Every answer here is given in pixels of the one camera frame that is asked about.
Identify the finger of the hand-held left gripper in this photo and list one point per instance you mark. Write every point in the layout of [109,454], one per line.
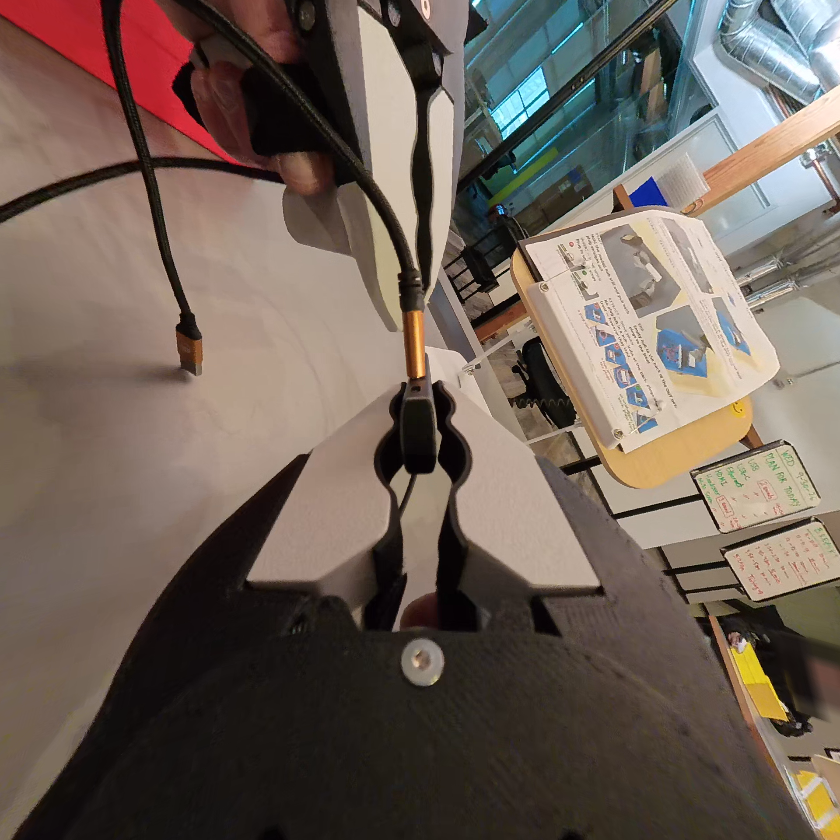
[450,131]
[381,105]

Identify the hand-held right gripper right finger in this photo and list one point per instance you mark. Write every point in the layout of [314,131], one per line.
[519,519]

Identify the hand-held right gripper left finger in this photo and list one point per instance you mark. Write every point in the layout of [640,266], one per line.
[328,512]

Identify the dark USB hub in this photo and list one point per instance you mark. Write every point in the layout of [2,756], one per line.
[418,427]

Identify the red plastic bin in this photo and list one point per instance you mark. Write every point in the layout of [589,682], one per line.
[53,33]

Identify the person's left hand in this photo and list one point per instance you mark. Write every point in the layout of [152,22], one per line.
[250,26]

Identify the black office chair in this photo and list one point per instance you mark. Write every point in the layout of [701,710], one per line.
[545,381]

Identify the white stand base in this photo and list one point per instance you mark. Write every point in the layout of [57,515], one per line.
[462,374]

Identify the wooden display board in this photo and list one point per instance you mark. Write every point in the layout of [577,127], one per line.
[670,462]

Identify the blue sign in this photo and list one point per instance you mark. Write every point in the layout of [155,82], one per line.
[649,193]

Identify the whiteboard with writing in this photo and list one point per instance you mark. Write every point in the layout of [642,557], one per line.
[755,486]
[784,558]

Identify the printed instruction sheet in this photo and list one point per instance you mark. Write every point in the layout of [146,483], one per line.
[643,315]

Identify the yellow plastic object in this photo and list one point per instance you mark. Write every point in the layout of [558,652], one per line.
[757,676]

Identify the wooden workbench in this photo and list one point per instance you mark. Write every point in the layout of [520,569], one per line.
[788,748]

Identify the black metal post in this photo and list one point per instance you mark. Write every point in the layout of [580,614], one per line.
[591,66]

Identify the wooden post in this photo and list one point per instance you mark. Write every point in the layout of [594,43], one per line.
[775,145]

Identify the silver ventilation duct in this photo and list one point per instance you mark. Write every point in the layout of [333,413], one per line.
[788,40]

